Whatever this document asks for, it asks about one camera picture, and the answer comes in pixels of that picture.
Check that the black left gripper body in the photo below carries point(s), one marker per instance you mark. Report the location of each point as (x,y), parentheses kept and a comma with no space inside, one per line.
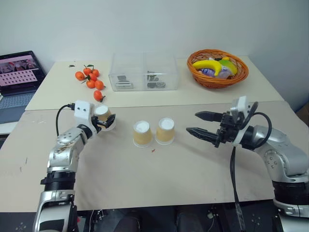
(96,126)

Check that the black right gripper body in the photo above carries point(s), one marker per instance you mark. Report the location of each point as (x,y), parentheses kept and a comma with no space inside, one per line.
(227,130)

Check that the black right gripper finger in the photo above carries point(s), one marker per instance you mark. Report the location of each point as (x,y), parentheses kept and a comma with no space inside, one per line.
(205,134)
(210,116)

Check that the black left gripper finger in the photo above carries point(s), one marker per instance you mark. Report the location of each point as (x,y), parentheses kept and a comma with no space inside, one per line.
(106,124)

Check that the brown paper cup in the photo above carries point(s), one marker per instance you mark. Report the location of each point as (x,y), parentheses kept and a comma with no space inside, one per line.
(142,135)
(165,133)
(102,113)

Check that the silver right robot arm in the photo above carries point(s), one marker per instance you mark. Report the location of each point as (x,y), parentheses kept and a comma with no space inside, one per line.
(277,145)

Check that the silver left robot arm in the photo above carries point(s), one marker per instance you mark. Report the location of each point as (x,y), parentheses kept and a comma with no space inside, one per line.
(65,145)

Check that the small orange tangerine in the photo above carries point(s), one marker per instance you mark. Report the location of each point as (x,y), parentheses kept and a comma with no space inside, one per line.
(90,84)
(95,72)
(99,85)
(93,77)
(79,75)
(97,95)
(87,71)

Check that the orange wicker basket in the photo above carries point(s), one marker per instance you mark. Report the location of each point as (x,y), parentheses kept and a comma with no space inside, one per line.
(217,83)

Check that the purple white packet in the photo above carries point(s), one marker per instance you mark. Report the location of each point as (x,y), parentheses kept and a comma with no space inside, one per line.
(207,71)

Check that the dark metal clips pile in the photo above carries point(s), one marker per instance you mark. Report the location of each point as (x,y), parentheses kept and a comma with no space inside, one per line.
(124,83)

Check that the yellow toy banana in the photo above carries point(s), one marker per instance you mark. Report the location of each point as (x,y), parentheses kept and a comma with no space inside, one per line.
(210,65)

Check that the green yellow toy fruit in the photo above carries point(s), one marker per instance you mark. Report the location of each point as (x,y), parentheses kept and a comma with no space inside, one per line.
(229,65)

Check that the dark round metal parts pile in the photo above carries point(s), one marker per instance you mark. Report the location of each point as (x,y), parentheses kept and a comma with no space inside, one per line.
(155,83)

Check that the clear plastic two-compartment box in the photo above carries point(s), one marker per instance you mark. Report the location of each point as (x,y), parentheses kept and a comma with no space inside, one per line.
(144,62)

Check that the open laptop computer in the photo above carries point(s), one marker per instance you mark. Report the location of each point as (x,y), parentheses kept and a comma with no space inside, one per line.
(17,77)

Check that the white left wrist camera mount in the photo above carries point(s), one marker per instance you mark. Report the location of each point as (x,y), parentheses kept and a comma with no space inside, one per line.
(83,110)

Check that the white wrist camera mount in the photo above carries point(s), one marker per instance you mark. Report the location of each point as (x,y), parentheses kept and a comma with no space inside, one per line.
(83,110)
(241,104)

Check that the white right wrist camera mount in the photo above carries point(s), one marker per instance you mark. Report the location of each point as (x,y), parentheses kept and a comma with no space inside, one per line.
(241,104)

